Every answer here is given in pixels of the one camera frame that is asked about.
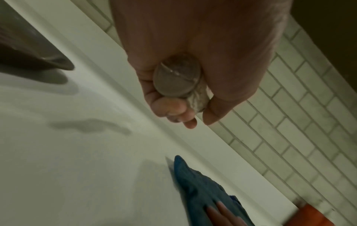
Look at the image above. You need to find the person's left hand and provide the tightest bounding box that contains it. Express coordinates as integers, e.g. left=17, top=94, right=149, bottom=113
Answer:
left=109, top=0, right=292, bottom=130

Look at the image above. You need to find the person's right hand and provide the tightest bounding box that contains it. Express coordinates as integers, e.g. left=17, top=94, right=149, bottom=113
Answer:
left=205, top=200, right=257, bottom=226

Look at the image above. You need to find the blue cleaning cloth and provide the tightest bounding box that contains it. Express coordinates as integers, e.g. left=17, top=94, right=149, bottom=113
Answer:
left=173, top=155, right=255, bottom=226

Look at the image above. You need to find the grey round bottle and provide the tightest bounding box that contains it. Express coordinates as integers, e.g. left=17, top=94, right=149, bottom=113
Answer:
left=152, top=54, right=215, bottom=114

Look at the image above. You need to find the orange container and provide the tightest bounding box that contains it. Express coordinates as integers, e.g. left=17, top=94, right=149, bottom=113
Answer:
left=294, top=202, right=334, bottom=226

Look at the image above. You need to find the dark cabinet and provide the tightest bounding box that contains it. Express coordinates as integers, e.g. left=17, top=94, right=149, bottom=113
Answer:
left=290, top=0, right=357, bottom=59

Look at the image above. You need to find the dark metal bowl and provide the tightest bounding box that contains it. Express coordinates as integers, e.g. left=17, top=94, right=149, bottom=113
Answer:
left=0, top=0, right=76, bottom=71

